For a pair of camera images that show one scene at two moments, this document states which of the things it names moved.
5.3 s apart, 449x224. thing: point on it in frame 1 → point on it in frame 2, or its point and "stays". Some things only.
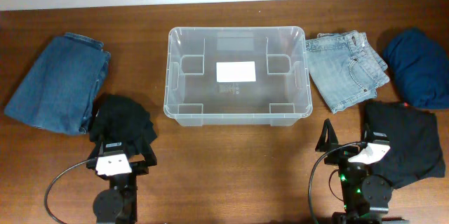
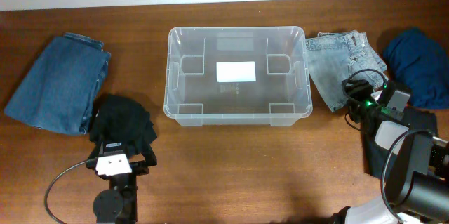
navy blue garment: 421,64 stays
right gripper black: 325,140 → 360,90
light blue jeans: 344,67 stays
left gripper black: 140,168 stays
